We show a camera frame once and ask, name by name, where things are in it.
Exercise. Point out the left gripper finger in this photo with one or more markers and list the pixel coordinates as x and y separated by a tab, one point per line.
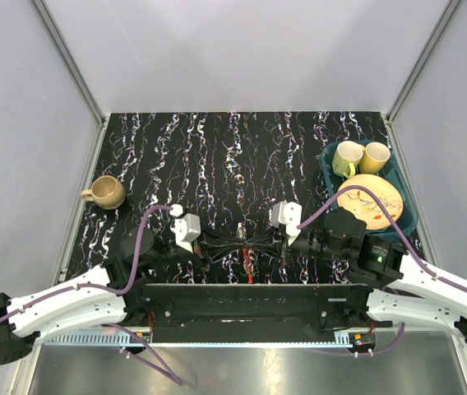
219	241
216	254

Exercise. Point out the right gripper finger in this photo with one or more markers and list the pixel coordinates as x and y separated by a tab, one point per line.
273	253
267	239

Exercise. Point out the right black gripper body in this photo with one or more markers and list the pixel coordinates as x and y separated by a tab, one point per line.
308	243

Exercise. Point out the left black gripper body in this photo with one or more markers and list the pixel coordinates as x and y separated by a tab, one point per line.
179	255

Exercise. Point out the red grey key holder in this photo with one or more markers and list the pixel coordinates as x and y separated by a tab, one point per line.
248	258

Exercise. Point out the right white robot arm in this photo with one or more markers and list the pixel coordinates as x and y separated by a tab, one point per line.
404	288

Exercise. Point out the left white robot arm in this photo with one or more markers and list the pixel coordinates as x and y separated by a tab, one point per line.
106	293

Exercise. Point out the black base bar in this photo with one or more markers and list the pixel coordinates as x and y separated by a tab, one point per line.
248	315

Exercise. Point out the light green mug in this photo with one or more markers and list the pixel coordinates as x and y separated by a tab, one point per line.
347	156

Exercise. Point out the teal plastic bin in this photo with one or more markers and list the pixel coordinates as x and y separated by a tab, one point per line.
390	172

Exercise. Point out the yellow mug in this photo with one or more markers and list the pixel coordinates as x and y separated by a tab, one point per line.
375	156

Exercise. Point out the tan ceramic mug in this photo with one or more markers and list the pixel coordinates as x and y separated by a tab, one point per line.
106	192

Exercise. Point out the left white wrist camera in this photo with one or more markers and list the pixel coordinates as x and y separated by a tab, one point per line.
187	230

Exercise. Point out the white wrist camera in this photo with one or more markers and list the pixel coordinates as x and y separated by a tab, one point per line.
187	230
289	215

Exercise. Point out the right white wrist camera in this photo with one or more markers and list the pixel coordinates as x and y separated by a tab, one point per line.
289	215

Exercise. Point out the left aluminium frame post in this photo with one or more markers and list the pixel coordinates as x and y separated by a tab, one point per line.
59	43

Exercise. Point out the aluminium frame post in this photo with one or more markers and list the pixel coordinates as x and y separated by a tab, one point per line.
438	32
59	43

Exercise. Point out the right aluminium frame post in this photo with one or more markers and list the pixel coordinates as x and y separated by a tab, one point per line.
438	32

